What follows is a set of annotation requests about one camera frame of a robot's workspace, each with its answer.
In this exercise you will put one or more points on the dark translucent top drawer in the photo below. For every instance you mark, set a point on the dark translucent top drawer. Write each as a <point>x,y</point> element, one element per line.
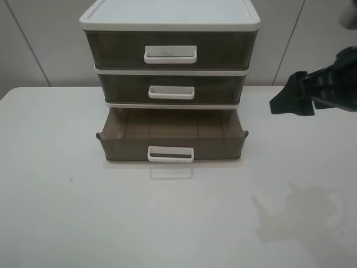
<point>171,50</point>

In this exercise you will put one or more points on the dark translucent drawer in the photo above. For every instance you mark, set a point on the dark translucent drawer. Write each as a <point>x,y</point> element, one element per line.
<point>171,50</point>
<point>186,134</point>
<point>209,90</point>

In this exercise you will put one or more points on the dark translucent middle drawer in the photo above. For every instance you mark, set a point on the dark translucent middle drawer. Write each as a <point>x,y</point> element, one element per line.
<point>209,90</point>

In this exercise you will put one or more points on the dark translucent bottom drawer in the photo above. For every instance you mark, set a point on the dark translucent bottom drawer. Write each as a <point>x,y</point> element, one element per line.
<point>186,134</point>

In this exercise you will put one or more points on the white plastic drawer cabinet frame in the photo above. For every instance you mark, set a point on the white plastic drawer cabinet frame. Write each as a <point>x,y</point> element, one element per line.
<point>171,16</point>

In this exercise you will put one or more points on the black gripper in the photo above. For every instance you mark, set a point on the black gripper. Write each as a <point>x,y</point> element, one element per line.
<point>331,87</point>

